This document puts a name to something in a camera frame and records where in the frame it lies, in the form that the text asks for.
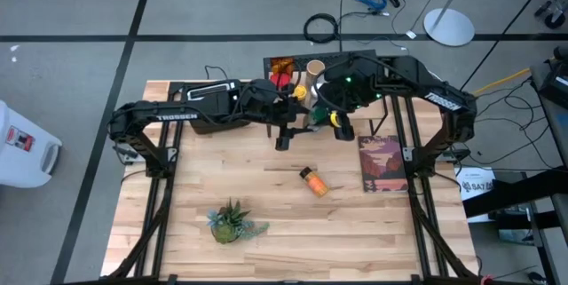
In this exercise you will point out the white paper sign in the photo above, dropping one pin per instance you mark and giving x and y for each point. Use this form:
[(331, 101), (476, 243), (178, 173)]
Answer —
[(475, 185)]

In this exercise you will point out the wooden shelf with black legs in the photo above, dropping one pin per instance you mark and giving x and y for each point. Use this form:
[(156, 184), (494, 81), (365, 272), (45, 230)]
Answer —
[(364, 115)]

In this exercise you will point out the yellow tag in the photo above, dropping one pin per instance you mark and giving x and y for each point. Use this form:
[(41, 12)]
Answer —
[(335, 119)]

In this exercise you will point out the white floor lamp base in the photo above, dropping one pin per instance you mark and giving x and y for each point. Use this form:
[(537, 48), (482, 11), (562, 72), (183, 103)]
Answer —
[(448, 27)]

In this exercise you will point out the black metal table frame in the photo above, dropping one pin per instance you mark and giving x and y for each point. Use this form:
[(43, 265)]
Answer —
[(163, 227)]

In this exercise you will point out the tan-lid clear spice jar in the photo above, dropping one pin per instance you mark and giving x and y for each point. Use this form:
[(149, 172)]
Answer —
[(315, 69)]

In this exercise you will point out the green-lid spice jar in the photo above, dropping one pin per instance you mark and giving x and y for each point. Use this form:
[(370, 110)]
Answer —
[(318, 116)]

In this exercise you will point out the canyon picture book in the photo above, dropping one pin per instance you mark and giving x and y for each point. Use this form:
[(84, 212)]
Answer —
[(381, 165)]

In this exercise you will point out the artificial succulent plant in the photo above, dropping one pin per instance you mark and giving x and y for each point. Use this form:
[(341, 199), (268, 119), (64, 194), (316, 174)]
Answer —
[(226, 227)]

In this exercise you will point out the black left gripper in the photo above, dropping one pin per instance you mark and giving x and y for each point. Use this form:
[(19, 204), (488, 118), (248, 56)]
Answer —
[(266, 103)]

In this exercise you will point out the white plastic bin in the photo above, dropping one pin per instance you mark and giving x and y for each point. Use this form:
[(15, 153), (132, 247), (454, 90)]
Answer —
[(26, 143)]

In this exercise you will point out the yellow-lid spice jar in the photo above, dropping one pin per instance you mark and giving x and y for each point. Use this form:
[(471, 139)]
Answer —
[(300, 92)]

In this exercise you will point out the black two-slot toaster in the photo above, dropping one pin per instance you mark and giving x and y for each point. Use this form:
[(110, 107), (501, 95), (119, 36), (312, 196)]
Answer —
[(213, 91)]

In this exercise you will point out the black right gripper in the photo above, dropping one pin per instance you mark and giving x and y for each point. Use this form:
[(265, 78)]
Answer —
[(350, 85)]

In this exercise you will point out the wheeled cart caster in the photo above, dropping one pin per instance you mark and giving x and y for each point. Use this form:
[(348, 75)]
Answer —
[(554, 20)]

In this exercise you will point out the red clamp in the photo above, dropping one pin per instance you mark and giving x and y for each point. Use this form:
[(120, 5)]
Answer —
[(486, 279)]

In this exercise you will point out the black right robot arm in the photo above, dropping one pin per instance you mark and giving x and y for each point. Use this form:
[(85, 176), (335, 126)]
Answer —
[(444, 103)]

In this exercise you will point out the white power adapter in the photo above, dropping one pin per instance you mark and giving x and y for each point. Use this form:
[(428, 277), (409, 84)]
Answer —
[(411, 34)]

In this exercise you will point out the black-lid orange spice jar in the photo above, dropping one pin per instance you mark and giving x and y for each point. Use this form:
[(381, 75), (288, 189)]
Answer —
[(316, 184)]

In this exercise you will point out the black equipment cart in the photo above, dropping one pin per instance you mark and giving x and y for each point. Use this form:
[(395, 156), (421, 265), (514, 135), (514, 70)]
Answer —
[(510, 194)]

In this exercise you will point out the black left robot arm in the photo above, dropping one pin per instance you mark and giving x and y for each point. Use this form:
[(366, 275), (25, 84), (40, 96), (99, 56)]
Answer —
[(177, 116)]

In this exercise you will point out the black perforated panel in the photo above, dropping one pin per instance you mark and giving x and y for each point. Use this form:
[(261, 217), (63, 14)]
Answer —
[(300, 60)]

